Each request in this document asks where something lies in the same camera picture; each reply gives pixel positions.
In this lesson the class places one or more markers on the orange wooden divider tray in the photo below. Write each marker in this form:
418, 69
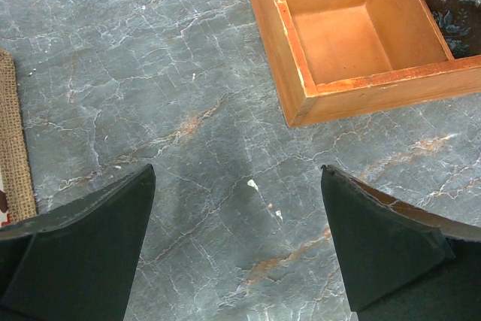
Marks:
332, 59

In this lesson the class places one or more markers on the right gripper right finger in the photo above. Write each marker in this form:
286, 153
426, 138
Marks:
400, 262

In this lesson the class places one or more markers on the rolled black sock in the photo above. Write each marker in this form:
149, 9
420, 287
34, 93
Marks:
451, 5

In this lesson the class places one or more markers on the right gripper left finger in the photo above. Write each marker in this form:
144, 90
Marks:
78, 261

